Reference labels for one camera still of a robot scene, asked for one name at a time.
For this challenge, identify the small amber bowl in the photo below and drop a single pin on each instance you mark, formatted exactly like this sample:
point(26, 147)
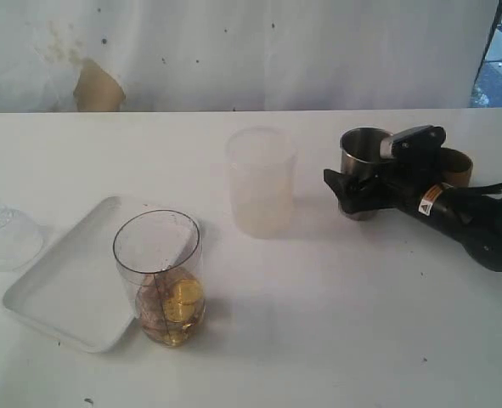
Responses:
point(456, 167)

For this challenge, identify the stainless steel cup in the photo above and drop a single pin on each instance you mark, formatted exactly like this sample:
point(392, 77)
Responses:
point(360, 161)

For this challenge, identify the frosted translucent plastic cup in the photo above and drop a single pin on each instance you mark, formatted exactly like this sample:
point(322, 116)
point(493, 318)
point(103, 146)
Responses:
point(261, 170)

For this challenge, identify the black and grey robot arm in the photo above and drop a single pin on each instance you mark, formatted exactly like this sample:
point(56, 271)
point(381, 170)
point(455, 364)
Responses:
point(472, 216)

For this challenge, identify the white rectangular tray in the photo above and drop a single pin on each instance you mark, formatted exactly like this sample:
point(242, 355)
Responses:
point(73, 291)

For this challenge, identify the black metal frame post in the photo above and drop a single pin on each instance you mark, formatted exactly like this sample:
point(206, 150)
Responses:
point(475, 92)

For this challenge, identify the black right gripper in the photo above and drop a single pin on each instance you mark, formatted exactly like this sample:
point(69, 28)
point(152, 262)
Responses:
point(412, 181)

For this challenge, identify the clear plastic shaker cup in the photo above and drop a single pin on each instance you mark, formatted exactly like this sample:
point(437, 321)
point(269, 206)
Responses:
point(157, 242)

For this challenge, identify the clear dome strainer lid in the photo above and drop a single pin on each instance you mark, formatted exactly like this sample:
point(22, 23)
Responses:
point(20, 239)

